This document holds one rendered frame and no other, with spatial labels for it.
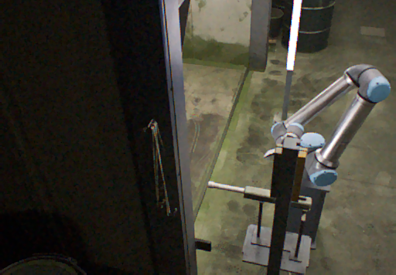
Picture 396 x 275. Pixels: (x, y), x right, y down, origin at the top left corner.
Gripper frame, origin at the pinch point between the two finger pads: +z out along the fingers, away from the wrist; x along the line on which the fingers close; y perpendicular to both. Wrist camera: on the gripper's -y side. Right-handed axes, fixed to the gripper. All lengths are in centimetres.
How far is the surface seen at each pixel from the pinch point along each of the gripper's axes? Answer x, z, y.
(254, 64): 77, -259, 94
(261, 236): -7.1, 11.4, 40.1
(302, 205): -17.5, 15.1, 4.2
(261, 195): 0.8, 18.0, 7.5
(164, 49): 49, 44, -60
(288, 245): -21.3, 10.6, 37.1
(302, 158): -8.4, 33.3, -33.6
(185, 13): 97, -82, -16
